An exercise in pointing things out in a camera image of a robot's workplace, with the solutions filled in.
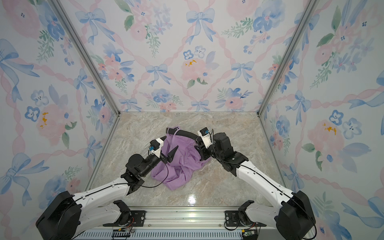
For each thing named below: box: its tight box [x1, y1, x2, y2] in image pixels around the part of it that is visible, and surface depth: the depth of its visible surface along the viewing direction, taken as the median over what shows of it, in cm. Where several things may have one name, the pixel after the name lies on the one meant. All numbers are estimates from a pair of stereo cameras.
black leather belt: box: [165, 128, 202, 142], surface depth 80 cm
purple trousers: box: [151, 133, 210, 190], surface depth 86 cm
